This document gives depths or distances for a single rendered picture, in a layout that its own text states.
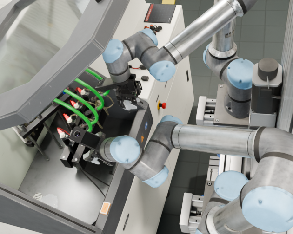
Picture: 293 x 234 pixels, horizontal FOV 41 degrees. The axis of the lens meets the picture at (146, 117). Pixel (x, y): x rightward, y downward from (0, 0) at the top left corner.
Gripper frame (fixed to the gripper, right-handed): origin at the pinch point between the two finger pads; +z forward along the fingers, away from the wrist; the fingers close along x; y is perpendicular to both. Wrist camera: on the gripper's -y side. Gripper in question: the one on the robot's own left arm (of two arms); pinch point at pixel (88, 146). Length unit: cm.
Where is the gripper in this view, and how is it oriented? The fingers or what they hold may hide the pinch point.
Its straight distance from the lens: 142.0
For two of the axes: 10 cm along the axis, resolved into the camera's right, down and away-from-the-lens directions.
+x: 4.2, -8.7, 2.5
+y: 8.2, 4.9, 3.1
